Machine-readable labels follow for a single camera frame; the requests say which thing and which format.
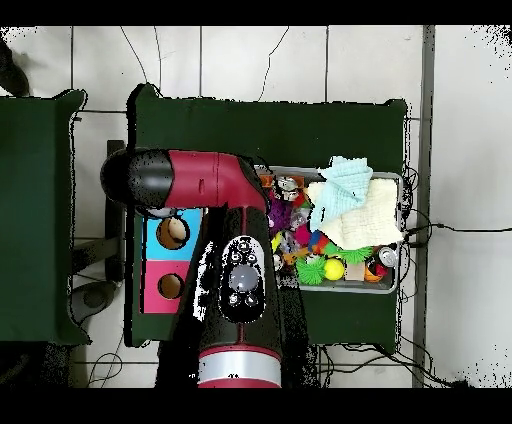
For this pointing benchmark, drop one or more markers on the mint waffle cloth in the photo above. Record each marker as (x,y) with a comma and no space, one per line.
(344,184)

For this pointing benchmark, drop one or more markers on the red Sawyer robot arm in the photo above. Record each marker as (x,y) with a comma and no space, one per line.
(208,180)

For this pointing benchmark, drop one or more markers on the wooden box with three holes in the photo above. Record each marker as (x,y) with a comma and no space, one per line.
(154,248)

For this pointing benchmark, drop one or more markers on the clear mesh bin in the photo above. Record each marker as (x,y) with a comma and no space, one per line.
(360,286)

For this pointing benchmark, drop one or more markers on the purple spiky ball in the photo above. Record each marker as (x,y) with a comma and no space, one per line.
(279,214)

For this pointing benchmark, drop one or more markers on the orange plastic toy block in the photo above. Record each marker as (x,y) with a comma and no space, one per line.
(267,180)

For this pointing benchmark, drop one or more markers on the crushed silver can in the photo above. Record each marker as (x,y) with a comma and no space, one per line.
(287,187)

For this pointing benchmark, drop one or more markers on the green spiky ball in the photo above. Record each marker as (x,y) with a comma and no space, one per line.
(310,271)

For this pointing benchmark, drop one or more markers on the yellow ball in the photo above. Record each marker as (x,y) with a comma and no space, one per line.
(334,269)

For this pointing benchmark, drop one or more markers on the dark green table cloth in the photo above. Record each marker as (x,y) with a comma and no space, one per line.
(300,124)

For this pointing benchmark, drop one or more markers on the cream waffle cloth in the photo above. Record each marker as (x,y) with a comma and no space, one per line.
(368,224)

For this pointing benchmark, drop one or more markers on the beige wooden block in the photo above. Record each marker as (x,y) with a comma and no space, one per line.
(355,272)

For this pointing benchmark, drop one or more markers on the green covered side table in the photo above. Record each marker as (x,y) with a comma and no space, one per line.
(36,220)

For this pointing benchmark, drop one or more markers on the person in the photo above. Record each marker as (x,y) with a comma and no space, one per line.
(12,76)

